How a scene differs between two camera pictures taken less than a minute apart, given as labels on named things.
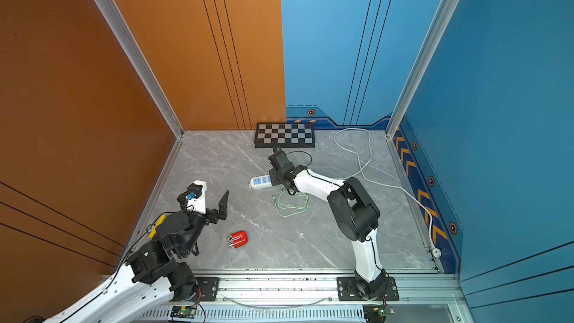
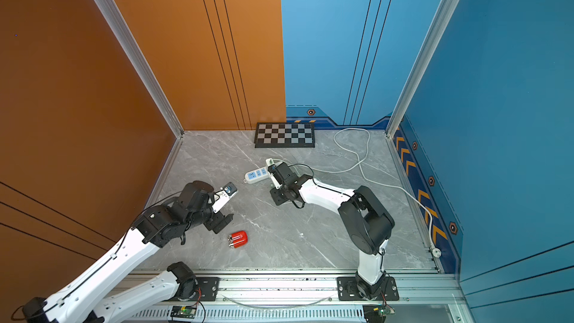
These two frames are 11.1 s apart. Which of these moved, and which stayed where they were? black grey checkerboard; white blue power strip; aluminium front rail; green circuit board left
Moved: white blue power strip
Stayed: black grey checkerboard; aluminium front rail; green circuit board left
